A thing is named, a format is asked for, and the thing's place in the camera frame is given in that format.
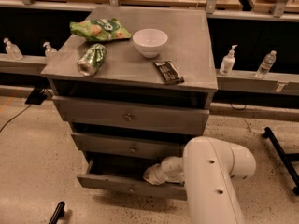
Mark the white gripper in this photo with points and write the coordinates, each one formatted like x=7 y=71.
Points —
x=165 y=169

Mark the grey bottom drawer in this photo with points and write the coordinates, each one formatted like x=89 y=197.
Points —
x=125 y=174

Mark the grey drawer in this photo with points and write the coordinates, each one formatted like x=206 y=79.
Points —
x=156 y=118
x=99 y=143
x=125 y=174

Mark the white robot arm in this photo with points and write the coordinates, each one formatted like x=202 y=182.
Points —
x=206 y=169

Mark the grey middle drawer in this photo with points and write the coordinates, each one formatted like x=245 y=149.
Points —
x=99 y=143

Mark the grey top drawer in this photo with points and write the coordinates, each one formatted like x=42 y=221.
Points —
x=156 y=118

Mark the grey wooden drawer cabinet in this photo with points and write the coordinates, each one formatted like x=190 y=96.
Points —
x=127 y=76

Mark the black base leg bottom left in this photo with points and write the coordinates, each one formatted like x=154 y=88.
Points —
x=58 y=213

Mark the black base leg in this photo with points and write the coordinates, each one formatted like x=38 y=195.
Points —
x=58 y=213
x=287 y=158

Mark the black snack packet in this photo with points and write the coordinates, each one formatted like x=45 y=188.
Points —
x=168 y=73

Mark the crushed green soda can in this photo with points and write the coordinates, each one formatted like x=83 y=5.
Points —
x=91 y=60

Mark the white bowl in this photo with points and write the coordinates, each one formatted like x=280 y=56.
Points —
x=149 y=42

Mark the white pump bottle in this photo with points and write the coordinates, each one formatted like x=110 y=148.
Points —
x=228 y=62

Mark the black base leg right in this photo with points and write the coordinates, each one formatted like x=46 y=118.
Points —
x=287 y=158

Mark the green snack bag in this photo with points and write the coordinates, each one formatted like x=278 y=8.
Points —
x=101 y=30

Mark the clear sanitizer bottle near cabinet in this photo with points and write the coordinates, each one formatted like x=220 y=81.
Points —
x=49 y=51

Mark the clear water bottle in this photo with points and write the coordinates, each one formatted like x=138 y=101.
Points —
x=266 y=64

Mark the clear sanitizer bottle far left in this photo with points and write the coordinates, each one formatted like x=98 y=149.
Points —
x=13 y=51

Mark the black bracket foot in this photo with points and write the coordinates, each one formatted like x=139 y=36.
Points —
x=36 y=97

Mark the grey metal rail shelf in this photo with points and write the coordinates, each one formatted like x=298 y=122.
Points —
x=273 y=83

